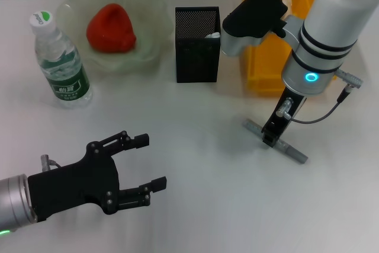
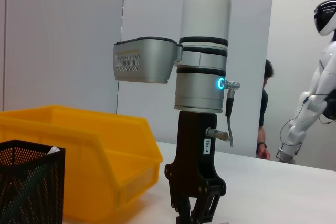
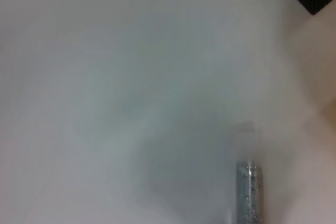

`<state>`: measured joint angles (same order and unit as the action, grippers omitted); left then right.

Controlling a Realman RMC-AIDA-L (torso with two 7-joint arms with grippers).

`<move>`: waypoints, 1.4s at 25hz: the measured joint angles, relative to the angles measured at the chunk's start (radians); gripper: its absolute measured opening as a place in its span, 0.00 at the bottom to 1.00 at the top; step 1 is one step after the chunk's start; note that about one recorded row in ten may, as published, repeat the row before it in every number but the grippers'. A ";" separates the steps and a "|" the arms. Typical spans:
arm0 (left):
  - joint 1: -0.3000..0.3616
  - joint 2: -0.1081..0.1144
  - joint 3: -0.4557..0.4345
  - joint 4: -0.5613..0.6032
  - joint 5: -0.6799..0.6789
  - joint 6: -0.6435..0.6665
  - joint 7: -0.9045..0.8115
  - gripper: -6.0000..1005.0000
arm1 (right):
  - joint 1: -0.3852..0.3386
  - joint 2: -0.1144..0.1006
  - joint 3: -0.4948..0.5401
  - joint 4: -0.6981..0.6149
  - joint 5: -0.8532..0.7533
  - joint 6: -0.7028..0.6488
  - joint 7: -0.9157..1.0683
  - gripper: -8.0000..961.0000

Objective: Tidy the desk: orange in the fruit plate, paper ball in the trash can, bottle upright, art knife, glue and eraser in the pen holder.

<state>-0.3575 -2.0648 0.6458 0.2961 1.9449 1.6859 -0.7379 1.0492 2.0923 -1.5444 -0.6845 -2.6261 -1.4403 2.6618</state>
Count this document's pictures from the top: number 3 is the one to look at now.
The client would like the grey metal pen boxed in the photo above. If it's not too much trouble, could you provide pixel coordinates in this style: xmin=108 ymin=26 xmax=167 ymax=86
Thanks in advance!
xmin=235 ymin=121 xmax=264 ymax=224

